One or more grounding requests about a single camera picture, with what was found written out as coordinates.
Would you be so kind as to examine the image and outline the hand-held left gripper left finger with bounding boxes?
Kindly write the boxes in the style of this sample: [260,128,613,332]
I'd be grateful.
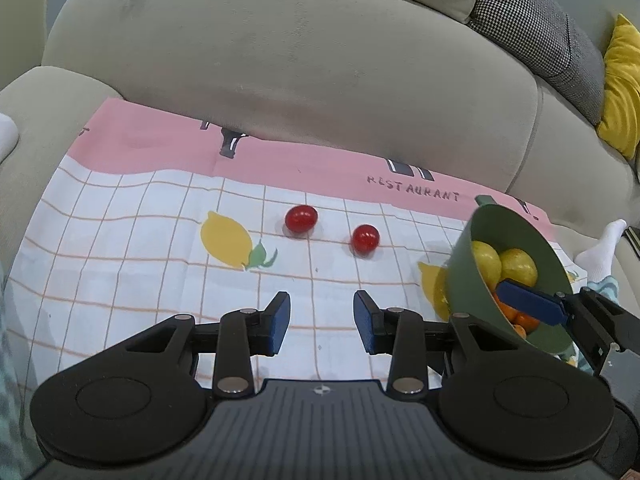
[120,290,292,395]

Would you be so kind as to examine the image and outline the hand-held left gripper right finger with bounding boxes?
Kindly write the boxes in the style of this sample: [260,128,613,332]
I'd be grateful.
[352,289,517,395]

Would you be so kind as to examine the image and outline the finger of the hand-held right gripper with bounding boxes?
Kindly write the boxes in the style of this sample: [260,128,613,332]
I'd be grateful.
[496,279,640,377]

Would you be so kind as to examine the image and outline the orange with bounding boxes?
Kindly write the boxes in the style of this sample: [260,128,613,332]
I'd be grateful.
[512,312,542,335]
[492,292,521,324]

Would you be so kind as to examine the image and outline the yellow fruits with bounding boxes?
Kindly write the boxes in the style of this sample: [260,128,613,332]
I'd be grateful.
[499,248,540,289]

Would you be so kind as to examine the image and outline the green bowl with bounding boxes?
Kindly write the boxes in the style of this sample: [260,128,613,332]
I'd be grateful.
[444,195,576,357]

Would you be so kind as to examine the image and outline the red cherry tomato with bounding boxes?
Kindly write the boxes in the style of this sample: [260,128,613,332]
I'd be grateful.
[350,224,380,255]
[284,204,319,234]

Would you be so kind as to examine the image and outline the teal patterned cloth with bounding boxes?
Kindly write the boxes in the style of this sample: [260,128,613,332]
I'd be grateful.
[565,269,621,311]
[0,255,36,480]

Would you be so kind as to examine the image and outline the white sock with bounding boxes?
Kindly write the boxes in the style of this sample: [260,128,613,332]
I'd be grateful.
[0,112,21,158]
[574,219,629,283]

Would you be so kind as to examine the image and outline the dark striped object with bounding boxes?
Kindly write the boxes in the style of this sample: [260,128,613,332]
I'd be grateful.
[622,227,640,262]

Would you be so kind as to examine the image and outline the pink checkered printed mat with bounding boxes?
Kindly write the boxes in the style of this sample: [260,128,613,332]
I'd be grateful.
[0,97,583,393]

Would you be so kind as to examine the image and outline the yellow cushion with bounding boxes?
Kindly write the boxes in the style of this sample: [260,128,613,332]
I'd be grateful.
[596,13,640,161]

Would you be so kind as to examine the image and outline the beige sofa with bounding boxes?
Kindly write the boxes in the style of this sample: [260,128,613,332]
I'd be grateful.
[0,0,640,321]

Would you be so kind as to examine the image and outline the houndstooth cushion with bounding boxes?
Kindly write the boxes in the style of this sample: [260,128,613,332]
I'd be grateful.
[467,0,607,127]

